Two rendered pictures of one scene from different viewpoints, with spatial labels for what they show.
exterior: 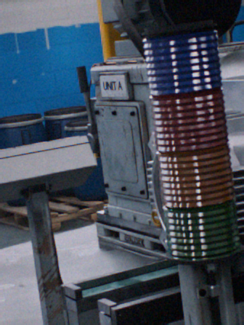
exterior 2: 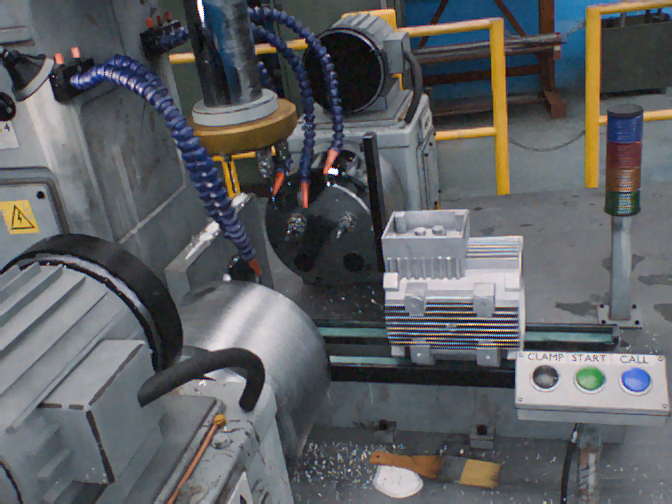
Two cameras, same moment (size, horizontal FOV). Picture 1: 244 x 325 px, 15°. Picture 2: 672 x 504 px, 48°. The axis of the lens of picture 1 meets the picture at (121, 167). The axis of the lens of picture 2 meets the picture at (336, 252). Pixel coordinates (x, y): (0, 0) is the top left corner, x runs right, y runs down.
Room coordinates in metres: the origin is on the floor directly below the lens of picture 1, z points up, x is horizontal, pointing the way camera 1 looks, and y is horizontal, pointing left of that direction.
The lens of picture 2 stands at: (1.97, 0.45, 1.62)
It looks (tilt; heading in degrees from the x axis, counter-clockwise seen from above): 25 degrees down; 225
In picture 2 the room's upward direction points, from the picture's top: 9 degrees counter-clockwise
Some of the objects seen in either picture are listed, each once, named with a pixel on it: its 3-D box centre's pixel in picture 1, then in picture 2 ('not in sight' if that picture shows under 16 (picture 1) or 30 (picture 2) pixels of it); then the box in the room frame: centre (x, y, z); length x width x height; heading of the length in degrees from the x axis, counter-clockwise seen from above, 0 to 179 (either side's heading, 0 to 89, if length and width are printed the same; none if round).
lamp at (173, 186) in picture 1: (195, 173); (623, 174); (0.73, -0.06, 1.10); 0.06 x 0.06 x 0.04
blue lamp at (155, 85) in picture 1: (182, 62); (624, 125); (0.73, -0.06, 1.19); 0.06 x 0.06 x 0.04
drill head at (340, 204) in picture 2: not in sight; (340, 205); (0.94, -0.55, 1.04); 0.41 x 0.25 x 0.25; 27
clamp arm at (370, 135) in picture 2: not in sight; (378, 204); (1.06, -0.35, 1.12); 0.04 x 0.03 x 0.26; 117
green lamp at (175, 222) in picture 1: (202, 227); (622, 198); (0.73, -0.06, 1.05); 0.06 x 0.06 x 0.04
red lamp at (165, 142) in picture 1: (189, 118); (623, 150); (0.73, -0.06, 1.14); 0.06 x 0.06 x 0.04
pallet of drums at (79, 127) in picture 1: (86, 159); not in sight; (6.44, 0.24, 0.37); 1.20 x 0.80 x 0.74; 119
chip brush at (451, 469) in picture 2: not in sight; (433, 466); (1.27, -0.12, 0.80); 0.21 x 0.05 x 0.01; 111
